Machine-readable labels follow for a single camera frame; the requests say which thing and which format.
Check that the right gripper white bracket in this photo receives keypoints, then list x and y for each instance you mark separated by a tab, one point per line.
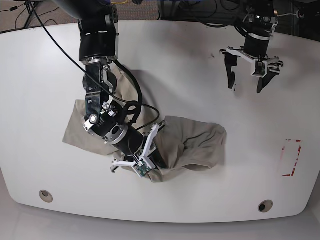
136	150

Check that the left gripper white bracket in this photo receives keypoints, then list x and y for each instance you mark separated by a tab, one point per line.
231	56

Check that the beige t-shirt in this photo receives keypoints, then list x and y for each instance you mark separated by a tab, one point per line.
183	144

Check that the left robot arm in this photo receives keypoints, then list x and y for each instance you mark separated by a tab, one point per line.
257	26

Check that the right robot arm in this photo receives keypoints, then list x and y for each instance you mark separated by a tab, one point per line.
106	115

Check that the red tape rectangle marking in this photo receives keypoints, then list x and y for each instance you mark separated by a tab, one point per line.
289	157

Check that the black tripod stand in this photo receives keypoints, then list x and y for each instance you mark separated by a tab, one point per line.
30	6

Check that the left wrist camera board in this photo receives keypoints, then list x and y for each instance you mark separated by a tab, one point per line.
260	69

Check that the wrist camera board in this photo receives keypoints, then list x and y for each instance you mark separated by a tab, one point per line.
260	69
142	169

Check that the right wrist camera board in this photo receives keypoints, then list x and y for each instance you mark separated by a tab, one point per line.
142	169

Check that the left table cable grommet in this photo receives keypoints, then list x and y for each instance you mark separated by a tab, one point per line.
45	196

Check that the table cable grommet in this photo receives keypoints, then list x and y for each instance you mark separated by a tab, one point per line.
45	196
265	206

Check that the right table cable grommet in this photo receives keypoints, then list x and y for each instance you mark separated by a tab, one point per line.
265	206

